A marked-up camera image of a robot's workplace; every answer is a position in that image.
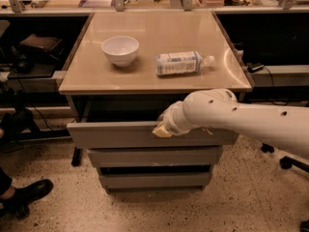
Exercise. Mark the clear plastic water bottle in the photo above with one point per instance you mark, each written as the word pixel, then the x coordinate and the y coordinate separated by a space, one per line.
pixel 181 63

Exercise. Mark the black power adapter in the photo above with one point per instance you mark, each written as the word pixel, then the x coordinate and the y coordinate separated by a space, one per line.
pixel 252 68

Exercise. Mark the black shoe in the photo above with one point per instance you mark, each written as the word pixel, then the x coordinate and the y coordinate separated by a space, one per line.
pixel 31 193

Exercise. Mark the grey drawer cabinet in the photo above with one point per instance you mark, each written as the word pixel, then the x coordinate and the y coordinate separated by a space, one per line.
pixel 157 31

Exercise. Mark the grey top drawer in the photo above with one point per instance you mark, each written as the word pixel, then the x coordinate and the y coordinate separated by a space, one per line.
pixel 127 121

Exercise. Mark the black office chair base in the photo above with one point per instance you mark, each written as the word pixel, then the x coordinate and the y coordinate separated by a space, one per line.
pixel 20 210

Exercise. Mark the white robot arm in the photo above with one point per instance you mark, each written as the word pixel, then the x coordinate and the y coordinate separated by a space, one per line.
pixel 282 127

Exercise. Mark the grey drawer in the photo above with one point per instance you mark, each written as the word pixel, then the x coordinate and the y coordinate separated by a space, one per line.
pixel 170 156
pixel 127 121
pixel 144 181

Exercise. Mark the black chair caster right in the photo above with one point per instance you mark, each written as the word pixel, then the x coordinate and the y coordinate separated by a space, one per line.
pixel 287 163

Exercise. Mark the grey middle drawer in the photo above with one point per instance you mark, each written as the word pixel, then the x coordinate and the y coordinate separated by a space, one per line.
pixel 170 156

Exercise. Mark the white ceramic bowl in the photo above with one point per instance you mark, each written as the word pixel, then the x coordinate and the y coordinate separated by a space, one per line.
pixel 121 50

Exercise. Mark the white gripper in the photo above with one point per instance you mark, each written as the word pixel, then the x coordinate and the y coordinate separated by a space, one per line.
pixel 169 121

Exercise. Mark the grey bottom drawer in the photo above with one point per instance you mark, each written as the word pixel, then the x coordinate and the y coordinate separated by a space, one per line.
pixel 144 181

